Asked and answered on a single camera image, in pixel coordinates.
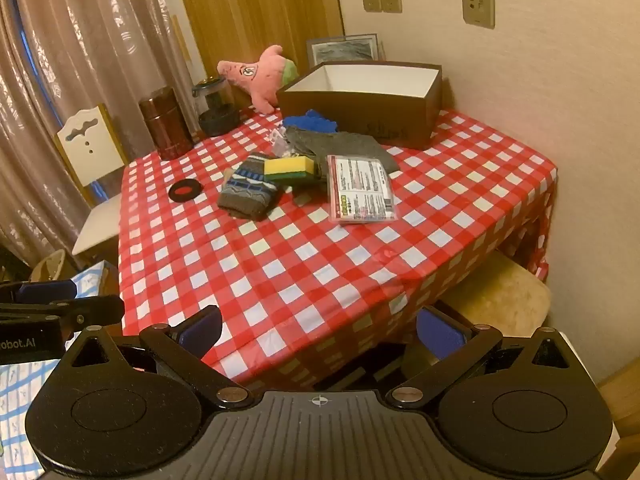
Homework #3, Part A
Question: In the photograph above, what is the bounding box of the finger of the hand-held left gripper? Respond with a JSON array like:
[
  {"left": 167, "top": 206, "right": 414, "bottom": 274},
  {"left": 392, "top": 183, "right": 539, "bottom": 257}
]
[
  {"left": 0, "top": 296, "right": 126, "bottom": 335},
  {"left": 0, "top": 281, "right": 79, "bottom": 305}
]

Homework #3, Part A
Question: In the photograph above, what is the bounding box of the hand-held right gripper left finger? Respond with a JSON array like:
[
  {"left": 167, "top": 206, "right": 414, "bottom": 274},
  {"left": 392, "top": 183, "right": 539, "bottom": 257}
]
[{"left": 62, "top": 305, "right": 253, "bottom": 411}]

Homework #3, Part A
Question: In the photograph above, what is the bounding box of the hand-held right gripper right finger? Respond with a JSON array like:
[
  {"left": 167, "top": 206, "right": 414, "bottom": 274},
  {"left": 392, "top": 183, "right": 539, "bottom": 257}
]
[{"left": 387, "top": 305, "right": 576, "bottom": 411}]

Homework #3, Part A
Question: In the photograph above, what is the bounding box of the small plastic bag of beads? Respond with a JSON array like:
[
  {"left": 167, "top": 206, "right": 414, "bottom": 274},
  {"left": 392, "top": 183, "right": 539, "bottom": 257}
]
[{"left": 270, "top": 127, "right": 296, "bottom": 158}]

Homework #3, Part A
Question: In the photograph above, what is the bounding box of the grey cloth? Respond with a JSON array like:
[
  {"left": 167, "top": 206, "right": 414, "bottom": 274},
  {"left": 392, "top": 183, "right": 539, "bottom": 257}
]
[{"left": 284, "top": 127, "right": 401, "bottom": 173}]

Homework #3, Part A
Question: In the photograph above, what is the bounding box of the blue grey towel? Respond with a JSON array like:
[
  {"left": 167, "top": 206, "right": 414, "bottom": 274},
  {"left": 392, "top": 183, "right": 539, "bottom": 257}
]
[{"left": 284, "top": 109, "right": 338, "bottom": 136}]

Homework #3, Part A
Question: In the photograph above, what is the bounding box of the brown cardboard box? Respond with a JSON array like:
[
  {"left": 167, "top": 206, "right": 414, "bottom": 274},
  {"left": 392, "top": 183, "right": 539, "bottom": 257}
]
[{"left": 276, "top": 61, "right": 443, "bottom": 151}]

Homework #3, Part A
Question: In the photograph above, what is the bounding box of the woven basket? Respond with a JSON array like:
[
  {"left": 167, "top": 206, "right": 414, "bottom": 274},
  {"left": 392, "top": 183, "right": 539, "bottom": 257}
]
[{"left": 30, "top": 247, "right": 81, "bottom": 283}]

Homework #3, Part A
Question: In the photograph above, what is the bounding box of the blue patterned white cloth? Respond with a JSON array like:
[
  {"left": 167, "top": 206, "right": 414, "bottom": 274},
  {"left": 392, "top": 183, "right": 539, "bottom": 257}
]
[{"left": 0, "top": 260, "right": 108, "bottom": 456}]

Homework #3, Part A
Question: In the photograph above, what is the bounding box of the red white checkered tablecloth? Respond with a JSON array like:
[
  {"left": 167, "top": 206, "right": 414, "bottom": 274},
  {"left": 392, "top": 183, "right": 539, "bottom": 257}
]
[{"left": 117, "top": 107, "right": 558, "bottom": 391}]

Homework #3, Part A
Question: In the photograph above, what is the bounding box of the black red round coaster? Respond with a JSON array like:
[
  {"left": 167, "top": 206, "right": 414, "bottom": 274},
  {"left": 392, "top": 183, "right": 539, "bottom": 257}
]
[{"left": 168, "top": 180, "right": 202, "bottom": 201}]

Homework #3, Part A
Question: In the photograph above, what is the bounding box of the patterned knit sock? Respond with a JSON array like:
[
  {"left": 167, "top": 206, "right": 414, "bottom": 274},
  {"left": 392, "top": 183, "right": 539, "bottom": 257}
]
[{"left": 217, "top": 152, "right": 283, "bottom": 220}]

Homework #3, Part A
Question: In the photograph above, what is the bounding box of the white wooden chair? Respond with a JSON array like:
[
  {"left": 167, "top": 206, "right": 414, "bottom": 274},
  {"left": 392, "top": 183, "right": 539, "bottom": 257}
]
[{"left": 54, "top": 103, "right": 130, "bottom": 256}]

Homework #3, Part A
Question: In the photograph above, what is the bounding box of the flat plastic packet with label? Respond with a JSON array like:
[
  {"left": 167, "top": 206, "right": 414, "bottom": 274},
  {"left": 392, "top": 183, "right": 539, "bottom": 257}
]
[{"left": 326, "top": 154, "right": 398, "bottom": 225}]

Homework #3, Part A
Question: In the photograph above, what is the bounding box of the yellow green sponge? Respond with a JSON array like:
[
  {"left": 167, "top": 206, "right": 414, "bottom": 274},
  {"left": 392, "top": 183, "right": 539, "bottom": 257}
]
[{"left": 263, "top": 156, "right": 317, "bottom": 182}]

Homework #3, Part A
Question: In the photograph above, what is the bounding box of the brown metal canister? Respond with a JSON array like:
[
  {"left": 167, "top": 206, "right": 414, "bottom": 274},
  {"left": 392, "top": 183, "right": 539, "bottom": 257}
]
[{"left": 138, "top": 86, "right": 195, "bottom": 162}]

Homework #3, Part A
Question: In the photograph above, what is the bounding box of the glass jar with green lid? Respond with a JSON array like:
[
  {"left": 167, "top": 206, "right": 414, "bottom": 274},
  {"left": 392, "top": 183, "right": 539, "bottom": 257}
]
[{"left": 191, "top": 76, "right": 242, "bottom": 138}]

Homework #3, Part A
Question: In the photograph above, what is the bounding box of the sheer patterned curtain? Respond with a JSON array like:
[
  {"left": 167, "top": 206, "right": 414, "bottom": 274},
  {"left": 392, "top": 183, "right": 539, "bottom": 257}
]
[{"left": 0, "top": 0, "right": 206, "bottom": 261}]

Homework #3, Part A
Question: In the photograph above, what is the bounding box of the pink starfish plush toy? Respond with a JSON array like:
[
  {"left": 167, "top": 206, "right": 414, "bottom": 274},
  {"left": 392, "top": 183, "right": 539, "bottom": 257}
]
[{"left": 216, "top": 45, "right": 299, "bottom": 114}]

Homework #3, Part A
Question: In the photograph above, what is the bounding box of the framed picture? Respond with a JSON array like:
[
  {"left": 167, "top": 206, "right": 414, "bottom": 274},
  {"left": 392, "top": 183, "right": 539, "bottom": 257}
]
[{"left": 306, "top": 33, "right": 387, "bottom": 68}]

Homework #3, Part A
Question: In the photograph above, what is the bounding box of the wooden door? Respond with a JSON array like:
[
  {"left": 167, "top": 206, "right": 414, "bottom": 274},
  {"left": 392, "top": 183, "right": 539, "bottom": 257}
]
[{"left": 172, "top": 0, "right": 346, "bottom": 111}]

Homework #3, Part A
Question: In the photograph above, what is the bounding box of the beige wall socket with ports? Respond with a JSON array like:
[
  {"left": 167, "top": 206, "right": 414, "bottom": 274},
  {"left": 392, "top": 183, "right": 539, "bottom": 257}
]
[{"left": 461, "top": 0, "right": 496, "bottom": 28}]

